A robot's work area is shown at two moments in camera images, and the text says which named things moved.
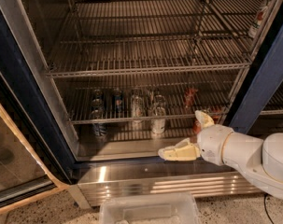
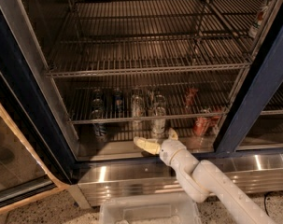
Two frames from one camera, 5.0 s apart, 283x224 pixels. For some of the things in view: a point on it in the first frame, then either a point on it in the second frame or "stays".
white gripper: (213, 143) → (169, 150)
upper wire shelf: (133, 35) stays
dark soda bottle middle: (118, 101) stays
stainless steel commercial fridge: (100, 78) stays
